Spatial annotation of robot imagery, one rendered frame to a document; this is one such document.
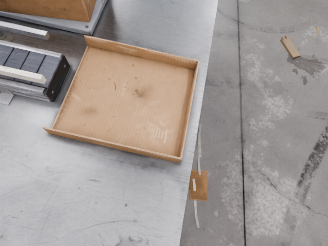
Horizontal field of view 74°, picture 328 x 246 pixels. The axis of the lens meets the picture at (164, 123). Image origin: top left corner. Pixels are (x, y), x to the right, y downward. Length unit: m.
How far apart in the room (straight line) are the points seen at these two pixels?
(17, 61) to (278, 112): 1.52
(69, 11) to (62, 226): 0.51
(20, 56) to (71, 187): 0.32
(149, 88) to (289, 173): 1.22
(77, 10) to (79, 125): 0.30
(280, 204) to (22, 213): 1.33
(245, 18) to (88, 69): 1.71
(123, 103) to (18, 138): 0.24
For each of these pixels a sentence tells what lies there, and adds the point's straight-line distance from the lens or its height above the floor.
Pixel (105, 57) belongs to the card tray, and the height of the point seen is 0.83.
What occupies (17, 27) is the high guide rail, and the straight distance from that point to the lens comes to 0.55.
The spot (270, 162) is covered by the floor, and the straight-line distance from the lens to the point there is 1.55.
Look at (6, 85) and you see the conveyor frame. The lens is 0.60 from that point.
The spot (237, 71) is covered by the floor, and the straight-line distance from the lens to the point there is 1.75.
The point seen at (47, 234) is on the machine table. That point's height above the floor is 0.83.
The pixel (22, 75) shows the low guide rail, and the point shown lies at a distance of 0.54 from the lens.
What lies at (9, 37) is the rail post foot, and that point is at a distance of 0.74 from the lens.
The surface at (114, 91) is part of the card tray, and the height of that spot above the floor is 0.83.
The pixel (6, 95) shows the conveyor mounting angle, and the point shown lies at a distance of 0.64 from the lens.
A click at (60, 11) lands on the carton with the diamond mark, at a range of 0.69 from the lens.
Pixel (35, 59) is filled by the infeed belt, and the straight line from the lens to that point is 0.60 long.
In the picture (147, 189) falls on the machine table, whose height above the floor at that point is 0.83.
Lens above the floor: 1.32
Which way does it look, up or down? 68 degrees down
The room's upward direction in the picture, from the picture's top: 12 degrees clockwise
